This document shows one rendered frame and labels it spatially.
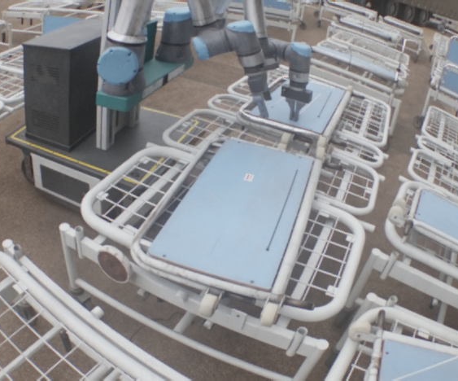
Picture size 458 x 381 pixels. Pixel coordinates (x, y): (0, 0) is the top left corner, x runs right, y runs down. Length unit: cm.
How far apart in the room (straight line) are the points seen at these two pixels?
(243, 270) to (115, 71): 76
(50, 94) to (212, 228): 107
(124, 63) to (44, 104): 70
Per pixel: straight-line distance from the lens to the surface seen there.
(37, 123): 208
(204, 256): 113
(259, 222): 126
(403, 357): 107
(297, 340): 112
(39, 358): 158
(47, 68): 191
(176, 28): 199
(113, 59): 140
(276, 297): 105
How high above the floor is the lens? 134
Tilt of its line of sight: 34 degrees down
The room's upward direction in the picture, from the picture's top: 10 degrees clockwise
